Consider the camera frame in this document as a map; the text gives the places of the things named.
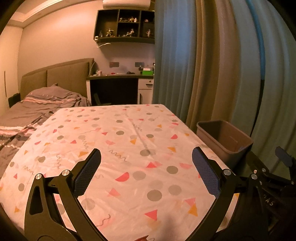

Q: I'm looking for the brown waste bin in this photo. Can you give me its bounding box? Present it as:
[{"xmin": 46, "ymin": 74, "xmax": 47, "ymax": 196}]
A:
[{"xmin": 196, "ymin": 120, "xmax": 253, "ymax": 168}]

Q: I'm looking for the dark wall shelf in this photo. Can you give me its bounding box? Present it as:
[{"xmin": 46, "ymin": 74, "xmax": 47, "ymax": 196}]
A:
[{"xmin": 94, "ymin": 9, "xmax": 155, "ymax": 44}]

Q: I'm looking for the beige curtain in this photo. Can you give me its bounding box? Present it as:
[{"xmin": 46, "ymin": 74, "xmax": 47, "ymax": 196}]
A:
[{"xmin": 185, "ymin": 0, "xmax": 234, "ymax": 130}]

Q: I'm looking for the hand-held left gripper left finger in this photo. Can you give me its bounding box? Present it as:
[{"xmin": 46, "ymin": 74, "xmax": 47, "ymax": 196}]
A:
[{"xmin": 24, "ymin": 148, "xmax": 109, "ymax": 241}]

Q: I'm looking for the white wardrobe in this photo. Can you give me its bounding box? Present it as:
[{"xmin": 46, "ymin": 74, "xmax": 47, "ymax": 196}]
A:
[{"xmin": 0, "ymin": 25, "xmax": 22, "ymax": 121}]

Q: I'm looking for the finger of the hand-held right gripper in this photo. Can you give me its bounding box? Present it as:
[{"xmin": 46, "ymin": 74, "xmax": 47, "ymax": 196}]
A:
[
  {"xmin": 275, "ymin": 146, "xmax": 296, "ymax": 168},
  {"xmin": 245, "ymin": 152, "xmax": 269, "ymax": 179}
]

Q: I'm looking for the row of figurines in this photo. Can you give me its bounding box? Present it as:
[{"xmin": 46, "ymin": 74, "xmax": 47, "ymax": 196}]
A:
[{"xmin": 99, "ymin": 16, "xmax": 153, "ymax": 38}]

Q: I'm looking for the dark and white desk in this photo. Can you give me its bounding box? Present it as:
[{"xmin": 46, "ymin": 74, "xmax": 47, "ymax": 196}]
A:
[{"xmin": 86, "ymin": 73, "xmax": 155, "ymax": 106}]

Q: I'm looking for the pale sheer curtain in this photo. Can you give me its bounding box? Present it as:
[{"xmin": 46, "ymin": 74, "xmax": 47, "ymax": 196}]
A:
[{"xmin": 220, "ymin": 0, "xmax": 296, "ymax": 167}]

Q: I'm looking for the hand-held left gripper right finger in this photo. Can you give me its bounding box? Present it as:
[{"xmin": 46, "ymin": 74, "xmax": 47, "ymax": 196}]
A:
[{"xmin": 188, "ymin": 146, "xmax": 270, "ymax": 241}]

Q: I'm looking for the grey striped pillow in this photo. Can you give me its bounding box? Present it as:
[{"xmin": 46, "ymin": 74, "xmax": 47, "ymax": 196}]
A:
[{"xmin": 25, "ymin": 85, "xmax": 82, "ymax": 102}]

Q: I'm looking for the black bedside table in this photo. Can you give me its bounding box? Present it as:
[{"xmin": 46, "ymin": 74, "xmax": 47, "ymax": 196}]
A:
[{"xmin": 8, "ymin": 92, "xmax": 22, "ymax": 108}]

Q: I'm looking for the padded bed headboard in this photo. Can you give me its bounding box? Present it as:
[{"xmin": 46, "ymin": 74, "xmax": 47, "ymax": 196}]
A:
[{"xmin": 20, "ymin": 58, "xmax": 95, "ymax": 100}]

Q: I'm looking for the white air conditioner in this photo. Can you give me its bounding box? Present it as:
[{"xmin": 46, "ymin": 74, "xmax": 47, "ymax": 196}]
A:
[{"xmin": 102, "ymin": 0, "xmax": 151, "ymax": 10}]

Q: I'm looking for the blue curtain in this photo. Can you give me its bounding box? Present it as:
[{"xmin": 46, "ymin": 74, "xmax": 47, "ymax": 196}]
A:
[{"xmin": 153, "ymin": 0, "xmax": 199, "ymax": 123}]

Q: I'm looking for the bed with striped bedding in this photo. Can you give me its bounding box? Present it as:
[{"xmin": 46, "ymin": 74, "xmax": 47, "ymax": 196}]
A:
[{"xmin": 0, "ymin": 93, "xmax": 92, "ymax": 176}]

